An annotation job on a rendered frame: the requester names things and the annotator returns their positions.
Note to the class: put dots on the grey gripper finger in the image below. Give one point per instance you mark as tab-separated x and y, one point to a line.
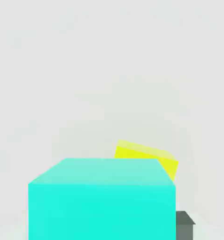
184	226

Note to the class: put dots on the small yellow cube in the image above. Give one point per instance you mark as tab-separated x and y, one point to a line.
141	152

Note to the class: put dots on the small cyan cube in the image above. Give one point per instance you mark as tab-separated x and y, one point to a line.
102	206

